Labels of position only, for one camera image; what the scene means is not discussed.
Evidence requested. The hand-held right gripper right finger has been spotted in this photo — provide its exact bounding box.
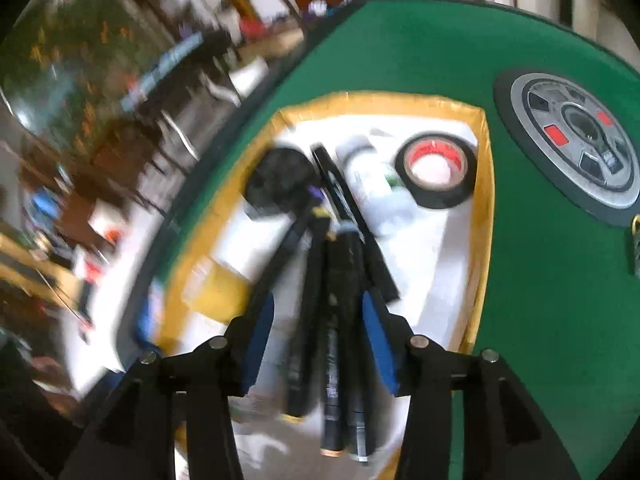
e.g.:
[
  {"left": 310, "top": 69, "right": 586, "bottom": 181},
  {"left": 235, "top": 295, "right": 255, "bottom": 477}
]
[{"left": 362, "top": 287, "right": 584, "bottom": 480}]

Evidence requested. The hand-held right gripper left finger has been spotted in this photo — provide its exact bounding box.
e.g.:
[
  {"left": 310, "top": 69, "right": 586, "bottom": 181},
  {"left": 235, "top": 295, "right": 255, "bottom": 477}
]
[{"left": 60, "top": 291, "right": 276, "bottom": 480}]

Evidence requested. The black marker tan cap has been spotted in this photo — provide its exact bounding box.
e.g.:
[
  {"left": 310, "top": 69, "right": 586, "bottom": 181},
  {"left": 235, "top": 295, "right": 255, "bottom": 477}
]
[{"left": 319, "top": 229, "right": 365, "bottom": 459}]

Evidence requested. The yellow tape roll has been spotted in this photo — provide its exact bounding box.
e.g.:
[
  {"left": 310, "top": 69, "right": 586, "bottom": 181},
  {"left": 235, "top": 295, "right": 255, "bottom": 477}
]
[{"left": 181, "top": 255, "right": 252, "bottom": 322}]

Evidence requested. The black marker grey cap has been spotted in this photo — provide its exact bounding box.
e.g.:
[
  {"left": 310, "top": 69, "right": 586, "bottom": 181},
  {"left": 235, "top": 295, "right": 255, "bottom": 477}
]
[{"left": 350, "top": 360, "right": 372, "bottom": 464}]

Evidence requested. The white tray yellow rim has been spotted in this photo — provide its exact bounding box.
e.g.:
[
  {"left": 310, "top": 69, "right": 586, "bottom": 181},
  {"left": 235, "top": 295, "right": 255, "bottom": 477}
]
[{"left": 132, "top": 90, "right": 496, "bottom": 480}]

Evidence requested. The short black pen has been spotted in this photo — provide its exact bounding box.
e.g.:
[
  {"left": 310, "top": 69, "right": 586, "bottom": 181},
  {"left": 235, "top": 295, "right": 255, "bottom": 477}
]
[{"left": 310, "top": 143, "right": 402, "bottom": 304}]

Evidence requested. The white bottle green label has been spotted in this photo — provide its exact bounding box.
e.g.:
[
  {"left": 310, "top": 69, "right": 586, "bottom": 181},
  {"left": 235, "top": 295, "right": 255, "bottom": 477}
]
[{"left": 337, "top": 136, "right": 417, "bottom": 233}]

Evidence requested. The black fan-shaped plastic part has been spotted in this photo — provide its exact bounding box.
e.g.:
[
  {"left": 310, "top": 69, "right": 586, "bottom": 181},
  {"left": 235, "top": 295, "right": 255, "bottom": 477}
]
[{"left": 243, "top": 145, "right": 321, "bottom": 222}]

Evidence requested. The black tape roll red core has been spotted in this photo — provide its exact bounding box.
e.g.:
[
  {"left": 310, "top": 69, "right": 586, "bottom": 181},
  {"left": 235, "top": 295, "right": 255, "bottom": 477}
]
[{"left": 393, "top": 131, "right": 478, "bottom": 209}]

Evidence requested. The grey round wheel panel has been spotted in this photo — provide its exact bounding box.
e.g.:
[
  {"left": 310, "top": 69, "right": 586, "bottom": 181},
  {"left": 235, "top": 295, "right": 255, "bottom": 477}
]
[{"left": 492, "top": 67, "right": 640, "bottom": 229}]

